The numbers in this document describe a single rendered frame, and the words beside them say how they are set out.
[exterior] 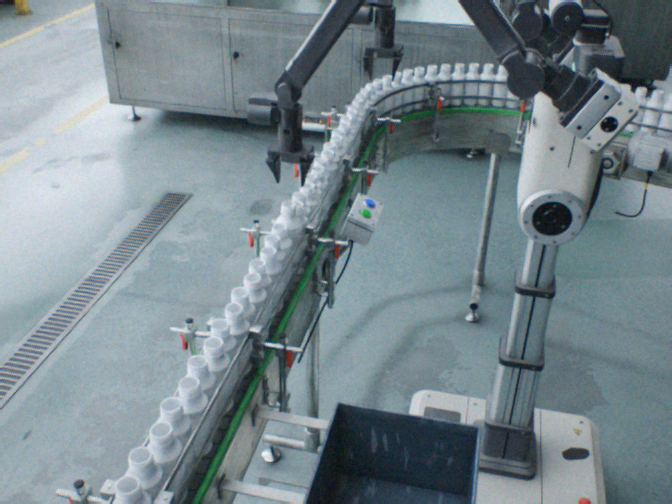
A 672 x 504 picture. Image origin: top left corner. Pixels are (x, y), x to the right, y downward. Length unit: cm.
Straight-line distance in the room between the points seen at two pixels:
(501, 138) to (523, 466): 139
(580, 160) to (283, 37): 346
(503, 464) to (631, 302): 164
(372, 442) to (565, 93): 85
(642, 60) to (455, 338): 408
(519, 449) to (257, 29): 349
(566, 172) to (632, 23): 502
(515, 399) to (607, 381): 108
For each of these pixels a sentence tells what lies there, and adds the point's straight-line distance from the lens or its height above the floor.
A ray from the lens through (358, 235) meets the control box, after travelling 195.
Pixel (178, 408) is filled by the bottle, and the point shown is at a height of 117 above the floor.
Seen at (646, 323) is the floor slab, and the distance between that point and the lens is 373.
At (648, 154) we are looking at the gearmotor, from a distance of 287.
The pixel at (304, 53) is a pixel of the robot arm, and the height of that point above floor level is 159.
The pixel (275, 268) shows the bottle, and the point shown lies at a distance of 169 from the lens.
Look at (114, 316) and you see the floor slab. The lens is 355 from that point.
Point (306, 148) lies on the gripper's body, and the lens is 175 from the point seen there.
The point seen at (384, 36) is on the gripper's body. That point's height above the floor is 152.
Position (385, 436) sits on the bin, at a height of 88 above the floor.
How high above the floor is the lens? 204
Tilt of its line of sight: 32 degrees down
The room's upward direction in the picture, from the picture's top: 1 degrees clockwise
